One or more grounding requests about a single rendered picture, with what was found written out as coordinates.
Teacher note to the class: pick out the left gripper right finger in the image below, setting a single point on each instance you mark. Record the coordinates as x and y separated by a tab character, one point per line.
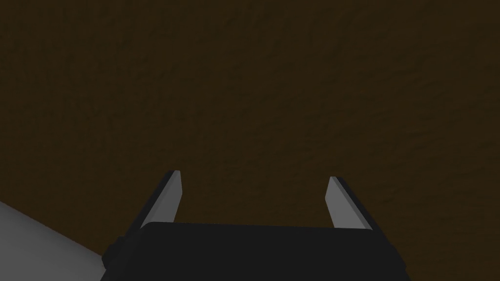
343	205

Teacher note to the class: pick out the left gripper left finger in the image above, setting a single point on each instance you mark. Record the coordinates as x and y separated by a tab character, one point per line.
166	201

